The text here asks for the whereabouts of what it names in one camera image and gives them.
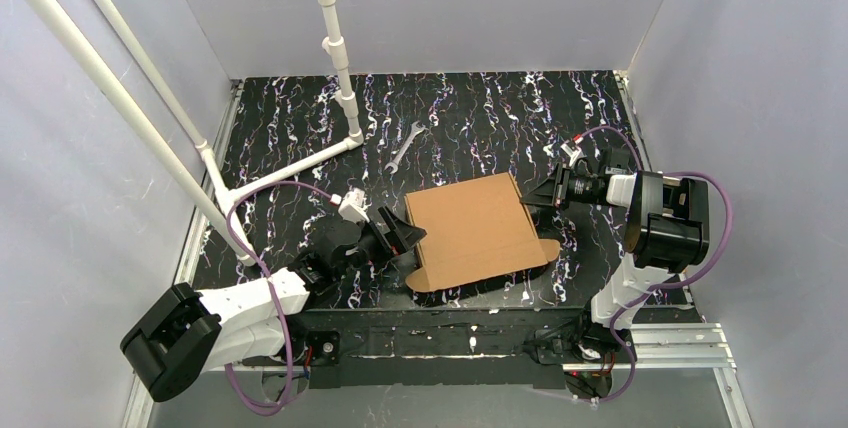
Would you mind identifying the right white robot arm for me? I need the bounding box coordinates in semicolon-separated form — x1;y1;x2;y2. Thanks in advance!
521;149;710;365

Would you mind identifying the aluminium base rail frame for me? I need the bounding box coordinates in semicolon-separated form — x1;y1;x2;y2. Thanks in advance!
122;77;753;428

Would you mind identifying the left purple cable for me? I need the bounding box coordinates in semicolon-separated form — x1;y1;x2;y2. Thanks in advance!
223;179;339;418

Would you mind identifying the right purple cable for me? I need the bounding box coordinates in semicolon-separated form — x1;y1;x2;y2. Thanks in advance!
572;124;735;406

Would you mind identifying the white pvc pipe frame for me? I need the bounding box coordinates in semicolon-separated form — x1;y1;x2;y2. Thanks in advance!
0;0;366;267

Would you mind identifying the brown cardboard box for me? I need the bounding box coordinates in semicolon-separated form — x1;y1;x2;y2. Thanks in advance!
405;172;561;293

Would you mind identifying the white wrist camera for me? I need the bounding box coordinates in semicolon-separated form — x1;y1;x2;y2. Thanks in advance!
560;135;586;169
330;188;370;224

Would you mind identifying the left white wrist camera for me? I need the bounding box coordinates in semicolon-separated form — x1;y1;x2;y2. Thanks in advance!
330;188;370;224

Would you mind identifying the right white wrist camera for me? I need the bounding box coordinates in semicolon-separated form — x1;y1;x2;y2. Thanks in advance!
560;135;586;169

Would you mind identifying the silver wrench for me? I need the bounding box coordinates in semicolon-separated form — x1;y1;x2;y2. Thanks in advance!
385;121;428;174

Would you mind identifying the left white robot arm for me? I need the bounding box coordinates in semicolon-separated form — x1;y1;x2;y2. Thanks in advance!
119;207;427;402

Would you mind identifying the purple cable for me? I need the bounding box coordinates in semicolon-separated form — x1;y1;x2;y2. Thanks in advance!
572;124;735;406
223;179;339;418

